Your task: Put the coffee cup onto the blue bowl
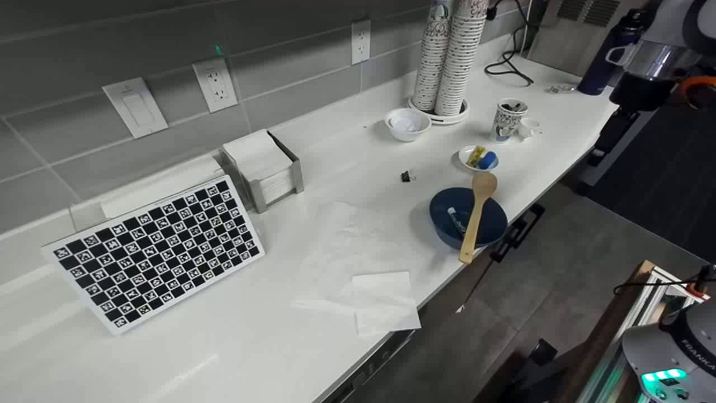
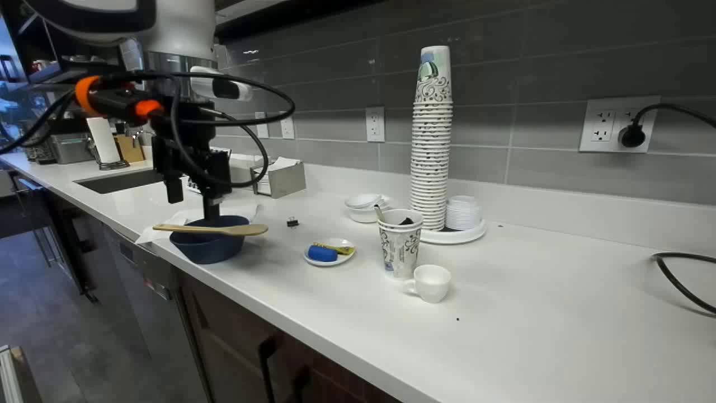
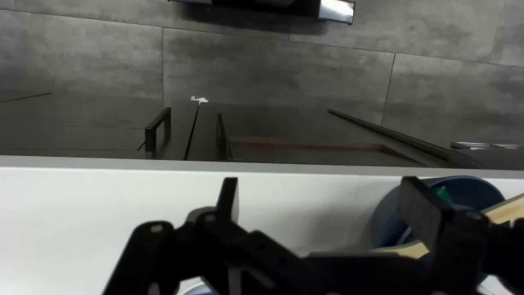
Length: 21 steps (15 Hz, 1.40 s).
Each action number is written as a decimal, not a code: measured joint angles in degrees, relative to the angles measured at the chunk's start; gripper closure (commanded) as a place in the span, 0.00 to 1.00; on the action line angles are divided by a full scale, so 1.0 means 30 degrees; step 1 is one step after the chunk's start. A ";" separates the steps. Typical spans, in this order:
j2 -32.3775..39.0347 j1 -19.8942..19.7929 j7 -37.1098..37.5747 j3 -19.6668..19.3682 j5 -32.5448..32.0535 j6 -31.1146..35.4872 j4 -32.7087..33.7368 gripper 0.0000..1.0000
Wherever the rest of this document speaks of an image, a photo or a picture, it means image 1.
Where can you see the dark blue water bottle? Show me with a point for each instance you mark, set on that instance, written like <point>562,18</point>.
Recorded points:
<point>611,53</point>

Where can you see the black drawer handle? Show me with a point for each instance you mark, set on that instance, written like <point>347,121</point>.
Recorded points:
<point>517,232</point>

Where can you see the metal napkin dispenser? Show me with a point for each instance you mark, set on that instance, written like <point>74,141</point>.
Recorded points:
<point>266,167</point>

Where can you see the small white dish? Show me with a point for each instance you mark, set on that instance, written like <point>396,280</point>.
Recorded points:
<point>464,157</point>

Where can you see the right stack of paper cups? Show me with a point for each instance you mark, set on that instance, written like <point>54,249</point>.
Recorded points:
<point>467,30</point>

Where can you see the grey device with green light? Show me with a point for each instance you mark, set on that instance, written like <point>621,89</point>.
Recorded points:
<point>674,358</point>

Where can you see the patterned white coffee cup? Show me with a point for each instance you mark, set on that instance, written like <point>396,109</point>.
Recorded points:
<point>509,120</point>

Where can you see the white wall power outlet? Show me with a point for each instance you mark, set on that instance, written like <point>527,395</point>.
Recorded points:
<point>215,83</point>

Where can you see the white empty bowl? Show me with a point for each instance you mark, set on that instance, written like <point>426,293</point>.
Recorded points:
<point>405,123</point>

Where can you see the white wall light switch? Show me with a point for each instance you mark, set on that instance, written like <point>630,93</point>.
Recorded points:
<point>134,105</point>

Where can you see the yellow sachet packet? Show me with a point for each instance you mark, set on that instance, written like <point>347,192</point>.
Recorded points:
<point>476,155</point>

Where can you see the white paper napkin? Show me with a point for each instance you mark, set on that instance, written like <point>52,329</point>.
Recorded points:
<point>383,304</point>

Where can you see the blue bowl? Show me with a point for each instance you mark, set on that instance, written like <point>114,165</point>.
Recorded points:
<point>493,220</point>

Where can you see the checkered calibration board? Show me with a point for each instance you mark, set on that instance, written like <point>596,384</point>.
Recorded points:
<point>148,261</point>

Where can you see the wooden rice paddle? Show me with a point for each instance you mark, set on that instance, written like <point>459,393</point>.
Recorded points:
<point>485,187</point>

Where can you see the metal spoon in bowl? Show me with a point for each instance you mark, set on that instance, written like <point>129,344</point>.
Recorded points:
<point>454,220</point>

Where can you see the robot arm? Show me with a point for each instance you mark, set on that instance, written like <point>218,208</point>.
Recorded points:
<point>677,33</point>

